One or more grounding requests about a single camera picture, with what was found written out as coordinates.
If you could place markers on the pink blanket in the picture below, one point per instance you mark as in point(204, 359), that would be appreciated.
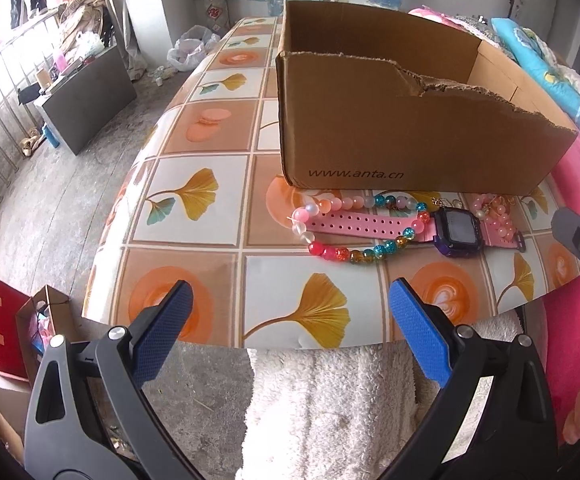
point(563, 308)

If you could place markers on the patterned tablecloth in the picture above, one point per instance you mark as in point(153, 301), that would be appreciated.
point(205, 202)

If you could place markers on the white plastic bag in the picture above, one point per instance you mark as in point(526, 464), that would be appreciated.
point(191, 48)

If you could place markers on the red gift bag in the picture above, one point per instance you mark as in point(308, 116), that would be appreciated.
point(11, 357)

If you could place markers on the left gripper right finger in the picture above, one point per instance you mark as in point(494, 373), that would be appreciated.
point(516, 436)

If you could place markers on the brown cardboard box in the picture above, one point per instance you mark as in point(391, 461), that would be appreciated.
point(376, 99)

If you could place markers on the brown paper bag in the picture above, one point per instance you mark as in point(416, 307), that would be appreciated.
point(44, 315)

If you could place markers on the pink purple smart watch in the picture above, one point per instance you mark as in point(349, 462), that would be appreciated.
point(454, 232)

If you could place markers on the dark grey cabinet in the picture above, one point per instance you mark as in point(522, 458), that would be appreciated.
point(87, 100)

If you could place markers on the light blue pillow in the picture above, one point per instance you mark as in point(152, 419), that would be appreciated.
point(537, 59)

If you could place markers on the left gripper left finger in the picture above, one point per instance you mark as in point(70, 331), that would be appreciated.
point(64, 435)

